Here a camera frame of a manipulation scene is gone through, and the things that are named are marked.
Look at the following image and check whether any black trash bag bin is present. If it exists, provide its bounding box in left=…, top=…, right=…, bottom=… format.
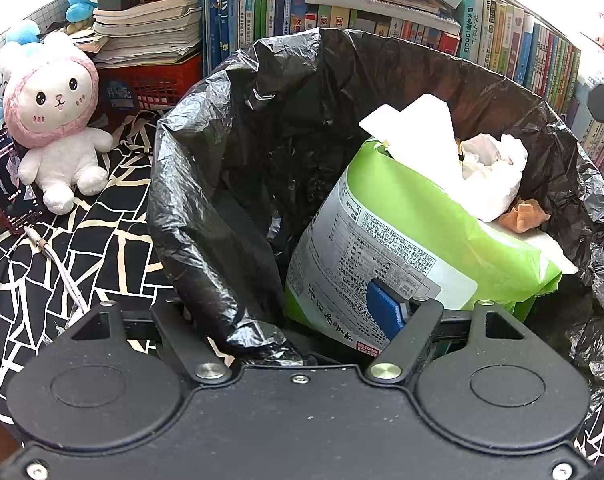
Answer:
left=148, top=28, right=604, bottom=403

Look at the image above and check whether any stack of paper books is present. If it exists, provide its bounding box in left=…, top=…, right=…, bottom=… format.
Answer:
left=66, top=0, right=203, bottom=68

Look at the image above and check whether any row of upright books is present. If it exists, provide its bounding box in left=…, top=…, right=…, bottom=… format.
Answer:
left=204, top=0, right=604, bottom=178

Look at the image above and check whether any green white snack bag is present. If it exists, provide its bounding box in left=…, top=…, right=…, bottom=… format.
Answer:
left=285, top=140, right=576, bottom=356

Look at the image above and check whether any white crumpled tissue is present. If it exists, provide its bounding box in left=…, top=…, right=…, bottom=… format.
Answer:
left=459, top=133, right=529, bottom=222

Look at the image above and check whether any white paper card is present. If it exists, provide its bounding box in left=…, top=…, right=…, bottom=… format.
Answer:
left=359, top=93, right=458, bottom=159

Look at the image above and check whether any black white patterned cloth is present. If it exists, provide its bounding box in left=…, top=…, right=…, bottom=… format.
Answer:
left=0, top=112, right=177, bottom=426

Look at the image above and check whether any dark photo card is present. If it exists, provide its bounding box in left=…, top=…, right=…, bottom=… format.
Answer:
left=0, top=128, right=44, bottom=234

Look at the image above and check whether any red plastic crate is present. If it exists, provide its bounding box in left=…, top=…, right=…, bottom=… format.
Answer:
left=98, top=53, right=202, bottom=112

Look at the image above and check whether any pink white bunny plush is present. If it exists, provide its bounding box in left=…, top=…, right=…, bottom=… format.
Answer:
left=0, top=32, right=118, bottom=216

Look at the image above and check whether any white cable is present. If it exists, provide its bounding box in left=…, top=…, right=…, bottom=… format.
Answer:
left=23, top=224, right=91, bottom=314

